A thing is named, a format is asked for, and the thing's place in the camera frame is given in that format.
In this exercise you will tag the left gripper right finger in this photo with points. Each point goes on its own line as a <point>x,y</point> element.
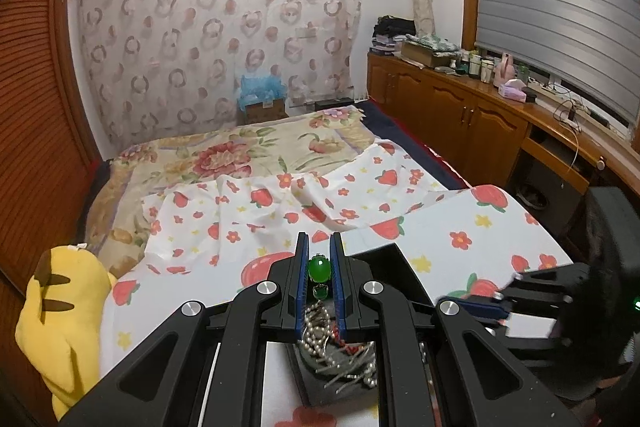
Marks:
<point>437,365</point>

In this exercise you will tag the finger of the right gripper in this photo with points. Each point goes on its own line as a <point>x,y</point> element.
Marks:
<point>485,310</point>
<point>516,290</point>

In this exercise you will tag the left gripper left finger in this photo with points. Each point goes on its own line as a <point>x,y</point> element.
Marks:
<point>203,366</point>

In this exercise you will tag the black jewelry box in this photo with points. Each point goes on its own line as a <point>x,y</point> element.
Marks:
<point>324,367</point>

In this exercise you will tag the strawberry print tablecloth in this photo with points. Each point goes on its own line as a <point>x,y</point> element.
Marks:
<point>210,239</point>

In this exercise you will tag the yellow pikachu plush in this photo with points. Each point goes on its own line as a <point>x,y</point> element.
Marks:
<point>58,329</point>

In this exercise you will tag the floral bed quilt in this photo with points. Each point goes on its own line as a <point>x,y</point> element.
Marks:
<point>117,227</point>

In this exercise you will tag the wooden sideboard cabinet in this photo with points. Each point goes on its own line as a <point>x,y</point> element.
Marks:
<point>481,134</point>

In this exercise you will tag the pink tissue box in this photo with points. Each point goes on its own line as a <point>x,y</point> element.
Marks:
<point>514,90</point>

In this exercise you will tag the pink rabbit figurine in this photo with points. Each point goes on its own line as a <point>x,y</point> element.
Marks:
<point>504,70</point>

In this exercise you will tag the brown box on sideboard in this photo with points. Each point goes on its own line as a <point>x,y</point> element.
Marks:
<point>430,51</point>

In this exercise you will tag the wooden louvered wardrobe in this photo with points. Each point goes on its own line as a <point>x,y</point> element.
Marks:
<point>47,160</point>

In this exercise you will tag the blue wrapped cardboard box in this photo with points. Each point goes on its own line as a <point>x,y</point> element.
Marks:
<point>262,99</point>

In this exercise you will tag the pile of folded clothes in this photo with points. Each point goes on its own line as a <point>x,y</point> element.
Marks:
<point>388,34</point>

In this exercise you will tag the circle pattern lace curtain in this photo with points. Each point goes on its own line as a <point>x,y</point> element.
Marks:
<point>160,68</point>

